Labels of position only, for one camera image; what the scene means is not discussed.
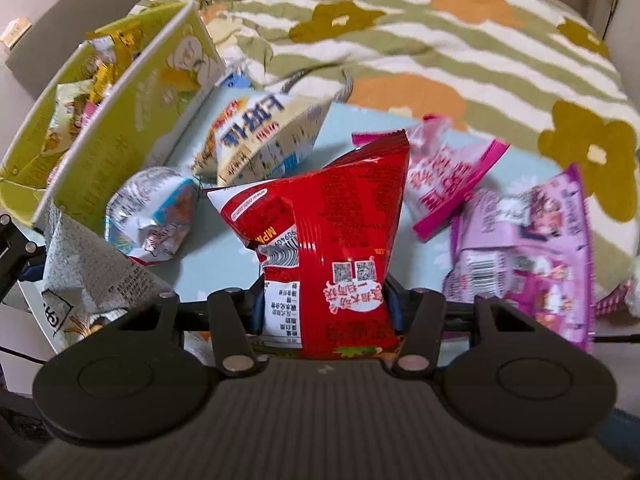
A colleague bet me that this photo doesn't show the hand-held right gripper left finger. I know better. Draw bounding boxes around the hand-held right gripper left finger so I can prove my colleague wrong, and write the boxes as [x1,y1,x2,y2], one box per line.
[112,285,267,377]

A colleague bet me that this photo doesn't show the green cardboard box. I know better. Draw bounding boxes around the green cardboard box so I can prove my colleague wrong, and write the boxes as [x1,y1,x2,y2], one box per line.
[0,0,226,233]

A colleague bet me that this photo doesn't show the black cable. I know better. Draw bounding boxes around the black cable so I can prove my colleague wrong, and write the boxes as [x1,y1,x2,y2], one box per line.
[0,346,48,365]

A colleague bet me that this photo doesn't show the pink checked snack packet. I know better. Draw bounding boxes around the pink checked snack packet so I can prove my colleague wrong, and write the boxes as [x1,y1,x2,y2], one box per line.
[592,280,640,319]

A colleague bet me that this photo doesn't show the green white snack packet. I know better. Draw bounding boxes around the green white snack packet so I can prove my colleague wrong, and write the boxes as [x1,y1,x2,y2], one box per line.
[42,80,98,158]

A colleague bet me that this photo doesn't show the white blue orange snack packet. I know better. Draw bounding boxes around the white blue orange snack packet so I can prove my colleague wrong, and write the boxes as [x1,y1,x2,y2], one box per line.
[190,91,333,187]

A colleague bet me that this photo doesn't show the small tan box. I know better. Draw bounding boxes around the small tan box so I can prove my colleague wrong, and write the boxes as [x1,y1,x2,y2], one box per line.
[0,17,32,50]

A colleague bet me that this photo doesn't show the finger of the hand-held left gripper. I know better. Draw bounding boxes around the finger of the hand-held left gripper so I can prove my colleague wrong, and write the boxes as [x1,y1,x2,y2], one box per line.
[0,214,48,302]

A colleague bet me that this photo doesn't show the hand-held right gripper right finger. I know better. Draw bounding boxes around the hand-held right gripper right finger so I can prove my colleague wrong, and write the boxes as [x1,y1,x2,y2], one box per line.
[387,279,542,379]

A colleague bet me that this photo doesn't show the yellow snack packet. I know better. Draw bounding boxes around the yellow snack packet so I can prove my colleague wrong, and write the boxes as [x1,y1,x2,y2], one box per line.
[84,25,151,106]

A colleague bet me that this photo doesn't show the purple snack packet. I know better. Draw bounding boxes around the purple snack packet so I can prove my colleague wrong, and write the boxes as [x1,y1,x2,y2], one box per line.
[442,164,597,352]

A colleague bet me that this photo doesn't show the grey bed headboard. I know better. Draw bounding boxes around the grey bed headboard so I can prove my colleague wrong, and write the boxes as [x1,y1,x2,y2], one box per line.
[0,0,166,96]

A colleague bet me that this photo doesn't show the red snack packet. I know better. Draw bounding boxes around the red snack packet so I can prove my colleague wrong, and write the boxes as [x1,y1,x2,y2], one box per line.
[206,129,412,361]

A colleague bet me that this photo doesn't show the light blue silver snack packet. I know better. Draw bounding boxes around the light blue silver snack packet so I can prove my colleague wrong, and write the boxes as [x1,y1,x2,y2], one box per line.
[104,166,201,265]

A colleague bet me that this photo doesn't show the white potato chip packet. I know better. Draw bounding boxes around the white potato chip packet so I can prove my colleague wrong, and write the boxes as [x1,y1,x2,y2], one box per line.
[17,199,175,353]

